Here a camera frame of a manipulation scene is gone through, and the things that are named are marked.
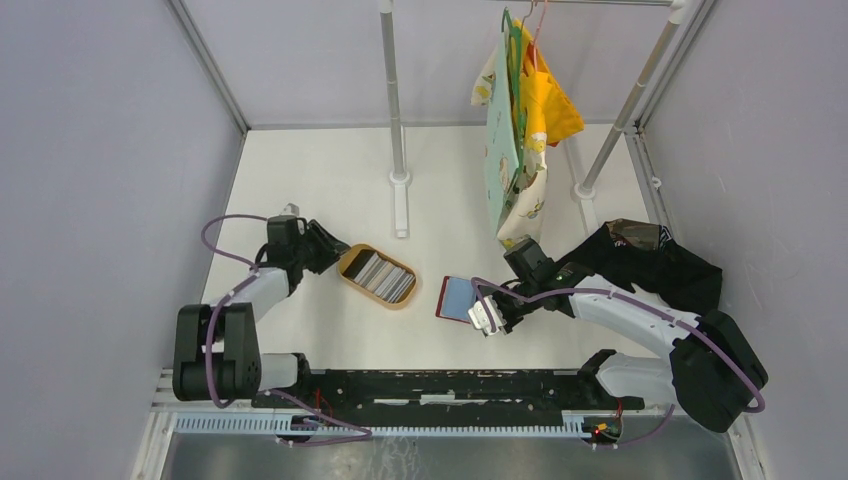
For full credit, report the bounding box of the yellow oval card tray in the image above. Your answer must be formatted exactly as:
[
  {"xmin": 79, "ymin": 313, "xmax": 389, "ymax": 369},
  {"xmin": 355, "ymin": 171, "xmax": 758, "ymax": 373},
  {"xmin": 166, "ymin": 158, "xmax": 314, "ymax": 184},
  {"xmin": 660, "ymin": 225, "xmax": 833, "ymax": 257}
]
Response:
[{"xmin": 337, "ymin": 244, "xmax": 418, "ymax": 310}]

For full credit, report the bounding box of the red card holder wallet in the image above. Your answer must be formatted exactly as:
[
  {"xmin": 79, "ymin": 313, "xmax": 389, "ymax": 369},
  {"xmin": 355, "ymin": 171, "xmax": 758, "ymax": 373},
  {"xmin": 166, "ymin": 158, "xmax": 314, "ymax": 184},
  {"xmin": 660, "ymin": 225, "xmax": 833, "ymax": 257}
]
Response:
[{"xmin": 435, "ymin": 276, "xmax": 476, "ymax": 324}]

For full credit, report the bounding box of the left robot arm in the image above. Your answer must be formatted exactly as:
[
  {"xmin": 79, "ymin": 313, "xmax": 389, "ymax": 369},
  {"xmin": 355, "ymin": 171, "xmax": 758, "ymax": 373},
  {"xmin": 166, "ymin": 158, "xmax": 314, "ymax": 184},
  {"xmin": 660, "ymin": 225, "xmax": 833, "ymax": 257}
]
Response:
[{"xmin": 172, "ymin": 214, "xmax": 350, "ymax": 408}]

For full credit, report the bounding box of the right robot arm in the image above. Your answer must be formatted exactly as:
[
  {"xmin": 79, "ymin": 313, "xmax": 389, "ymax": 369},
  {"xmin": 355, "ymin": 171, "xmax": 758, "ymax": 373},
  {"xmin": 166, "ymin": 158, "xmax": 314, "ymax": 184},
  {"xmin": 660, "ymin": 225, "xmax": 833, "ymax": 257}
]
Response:
[{"xmin": 468, "ymin": 239, "xmax": 769, "ymax": 433}]

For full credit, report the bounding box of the stack of credit cards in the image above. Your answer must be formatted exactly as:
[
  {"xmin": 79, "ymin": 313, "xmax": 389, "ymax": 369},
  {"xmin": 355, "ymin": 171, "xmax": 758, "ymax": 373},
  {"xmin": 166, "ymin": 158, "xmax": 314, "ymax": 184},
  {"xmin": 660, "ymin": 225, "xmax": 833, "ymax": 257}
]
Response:
[{"xmin": 341, "ymin": 249, "xmax": 417, "ymax": 305}]

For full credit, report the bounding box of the black clothes pile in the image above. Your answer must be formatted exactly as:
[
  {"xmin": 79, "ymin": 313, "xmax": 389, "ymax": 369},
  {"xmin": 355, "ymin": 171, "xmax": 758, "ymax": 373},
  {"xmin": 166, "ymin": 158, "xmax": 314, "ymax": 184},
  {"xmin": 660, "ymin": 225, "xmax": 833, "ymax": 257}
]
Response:
[{"xmin": 557, "ymin": 219, "xmax": 723, "ymax": 315}]

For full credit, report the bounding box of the mint green cartoon cloth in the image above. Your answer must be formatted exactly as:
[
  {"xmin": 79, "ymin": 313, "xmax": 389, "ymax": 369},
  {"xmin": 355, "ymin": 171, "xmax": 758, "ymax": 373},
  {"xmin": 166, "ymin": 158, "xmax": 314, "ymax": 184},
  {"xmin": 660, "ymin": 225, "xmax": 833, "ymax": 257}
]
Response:
[{"xmin": 483, "ymin": 35, "xmax": 519, "ymax": 235}]

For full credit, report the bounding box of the green clothes hanger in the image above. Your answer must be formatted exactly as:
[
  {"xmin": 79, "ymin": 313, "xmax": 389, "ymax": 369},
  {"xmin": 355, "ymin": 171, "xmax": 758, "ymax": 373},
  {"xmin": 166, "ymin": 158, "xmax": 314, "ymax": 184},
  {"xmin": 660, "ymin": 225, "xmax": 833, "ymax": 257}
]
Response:
[{"xmin": 501, "ymin": 7, "xmax": 526, "ymax": 169}]

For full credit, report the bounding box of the yellow garment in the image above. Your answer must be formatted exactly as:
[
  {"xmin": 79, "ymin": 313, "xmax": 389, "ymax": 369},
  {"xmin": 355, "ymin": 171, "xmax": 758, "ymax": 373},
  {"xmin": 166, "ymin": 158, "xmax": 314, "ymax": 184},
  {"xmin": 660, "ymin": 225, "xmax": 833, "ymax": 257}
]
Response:
[{"xmin": 513, "ymin": 20, "xmax": 585, "ymax": 153}]

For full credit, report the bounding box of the pink clothes hanger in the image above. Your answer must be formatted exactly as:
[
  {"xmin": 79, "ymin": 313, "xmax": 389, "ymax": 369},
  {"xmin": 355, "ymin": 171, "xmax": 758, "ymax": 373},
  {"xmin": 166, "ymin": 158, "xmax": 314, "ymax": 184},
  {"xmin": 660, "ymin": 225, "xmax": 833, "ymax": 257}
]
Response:
[{"xmin": 522, "ymin": 0, "xmax": 550, "ymax": 69}]

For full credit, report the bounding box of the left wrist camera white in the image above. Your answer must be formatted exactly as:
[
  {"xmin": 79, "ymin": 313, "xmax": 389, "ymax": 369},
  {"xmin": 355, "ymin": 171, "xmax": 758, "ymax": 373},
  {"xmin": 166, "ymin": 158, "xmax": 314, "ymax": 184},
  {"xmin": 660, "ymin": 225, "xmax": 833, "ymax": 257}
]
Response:
[{"xmin": 281, "ymin": 203, "xmax": 300, "ymax": 217}]

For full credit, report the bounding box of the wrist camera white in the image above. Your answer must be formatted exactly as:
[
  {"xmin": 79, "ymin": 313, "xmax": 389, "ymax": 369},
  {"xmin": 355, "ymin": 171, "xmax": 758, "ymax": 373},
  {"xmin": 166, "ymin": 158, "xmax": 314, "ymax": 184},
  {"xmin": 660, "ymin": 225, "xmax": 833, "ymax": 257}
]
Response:
[
  {"xmin": 468, "ymin": 297, "xmax": 506, "ymax": 337},
  {"xmin": 281, "ymin": 203, "xmax": 300, "ymax": 217}
]

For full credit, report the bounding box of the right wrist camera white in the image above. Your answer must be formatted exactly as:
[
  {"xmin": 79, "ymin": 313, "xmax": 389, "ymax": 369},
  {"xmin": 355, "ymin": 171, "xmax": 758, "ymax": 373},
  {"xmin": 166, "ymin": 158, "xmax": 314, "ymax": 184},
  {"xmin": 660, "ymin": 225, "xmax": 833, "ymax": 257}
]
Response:
[{"xmin": 468, "ymin": 297, "xmax": 506, "ymax": 337}]

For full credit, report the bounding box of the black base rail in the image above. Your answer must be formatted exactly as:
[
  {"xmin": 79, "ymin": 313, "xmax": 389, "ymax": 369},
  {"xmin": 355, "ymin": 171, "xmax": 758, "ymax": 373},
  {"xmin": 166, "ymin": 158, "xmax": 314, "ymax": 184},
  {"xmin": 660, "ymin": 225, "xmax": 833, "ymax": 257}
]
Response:
[{"xmin": 286, "ymin": 369, "xmax": 645, "ymax": 427}]

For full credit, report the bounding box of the white clothes rack frame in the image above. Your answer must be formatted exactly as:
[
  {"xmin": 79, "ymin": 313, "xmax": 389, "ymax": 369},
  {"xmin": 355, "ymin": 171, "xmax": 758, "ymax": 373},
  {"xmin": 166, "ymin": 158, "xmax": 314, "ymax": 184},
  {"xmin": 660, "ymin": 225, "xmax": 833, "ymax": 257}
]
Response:
[{"xmin": 378, "ymin": 0, "xmax": 690, "ymax": 240}]

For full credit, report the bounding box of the white slotted cable duct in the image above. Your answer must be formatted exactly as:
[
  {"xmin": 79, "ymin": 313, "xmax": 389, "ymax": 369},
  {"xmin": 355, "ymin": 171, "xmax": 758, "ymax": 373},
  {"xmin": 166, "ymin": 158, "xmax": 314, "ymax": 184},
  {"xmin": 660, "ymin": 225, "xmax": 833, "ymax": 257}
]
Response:
[{"xmin": 173, "ymin": 411, "xmax": 595, "ymax": 440}]

